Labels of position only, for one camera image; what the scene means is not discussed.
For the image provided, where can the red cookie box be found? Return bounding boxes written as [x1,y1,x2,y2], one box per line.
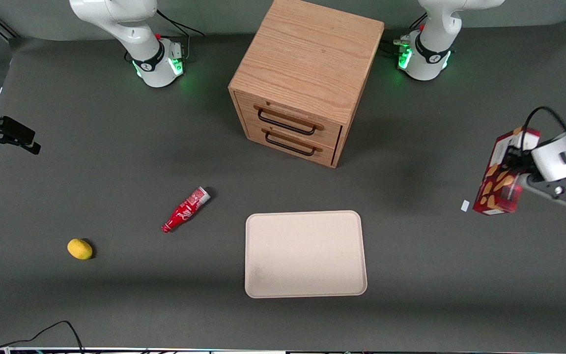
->
[473,126,542,216]

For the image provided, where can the beige rectangular tray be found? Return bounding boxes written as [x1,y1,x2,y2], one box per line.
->
[245,210,368,299]

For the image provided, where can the yellow lemon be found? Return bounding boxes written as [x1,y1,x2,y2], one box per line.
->
[67,238,93,260]

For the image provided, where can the red cola bottle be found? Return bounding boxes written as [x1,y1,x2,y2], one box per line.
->
[161,186,212,234]

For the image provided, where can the wooden drawer cabinet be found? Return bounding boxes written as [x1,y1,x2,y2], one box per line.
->
[228,0,385,169]

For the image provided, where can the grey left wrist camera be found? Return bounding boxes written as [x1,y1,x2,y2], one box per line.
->
[518,173,566,211]

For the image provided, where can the black left arm base cables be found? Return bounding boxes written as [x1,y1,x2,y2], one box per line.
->
[379,14,428,59]

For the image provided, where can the thin black floor cable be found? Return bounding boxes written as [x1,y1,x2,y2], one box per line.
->
[0,320,85,354]

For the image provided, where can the black right arm base cable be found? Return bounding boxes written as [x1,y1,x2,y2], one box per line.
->
[155,8,206,62]

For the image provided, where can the wooden drawer with black handle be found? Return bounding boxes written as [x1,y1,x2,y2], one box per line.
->
[245,123,339,166]
[235,92,343,149]

